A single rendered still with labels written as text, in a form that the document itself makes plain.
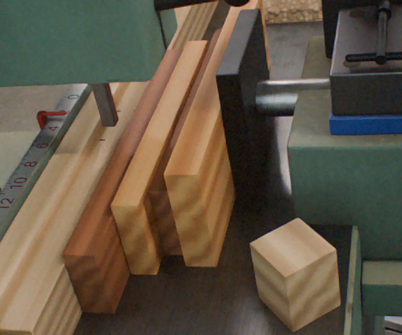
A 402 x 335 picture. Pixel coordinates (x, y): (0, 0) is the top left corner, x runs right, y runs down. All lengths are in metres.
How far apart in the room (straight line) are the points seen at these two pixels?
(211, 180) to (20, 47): 0.14
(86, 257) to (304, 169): 0.14
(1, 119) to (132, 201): 2.16
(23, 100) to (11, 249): 2.23
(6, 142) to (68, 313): 0.42
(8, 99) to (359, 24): 2.27
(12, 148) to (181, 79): 0.32
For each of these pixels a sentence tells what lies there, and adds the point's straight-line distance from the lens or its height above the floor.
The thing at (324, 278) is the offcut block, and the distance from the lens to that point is 0.41.
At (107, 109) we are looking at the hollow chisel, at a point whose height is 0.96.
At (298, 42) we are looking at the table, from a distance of 0.69.
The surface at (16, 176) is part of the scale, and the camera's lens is 0.49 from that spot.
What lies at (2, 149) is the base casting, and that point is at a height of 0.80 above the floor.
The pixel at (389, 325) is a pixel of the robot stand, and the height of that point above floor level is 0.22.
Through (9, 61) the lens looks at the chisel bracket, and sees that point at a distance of 0.48.
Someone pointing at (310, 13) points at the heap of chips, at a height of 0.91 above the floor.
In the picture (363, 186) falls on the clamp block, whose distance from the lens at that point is 0.46.
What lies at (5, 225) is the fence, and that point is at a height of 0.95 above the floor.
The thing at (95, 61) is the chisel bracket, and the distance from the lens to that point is 0.46.
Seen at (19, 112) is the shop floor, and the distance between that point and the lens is 2.60.
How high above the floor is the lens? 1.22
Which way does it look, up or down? 35 degrees down
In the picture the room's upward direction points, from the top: 12 degrees counter-clockwise
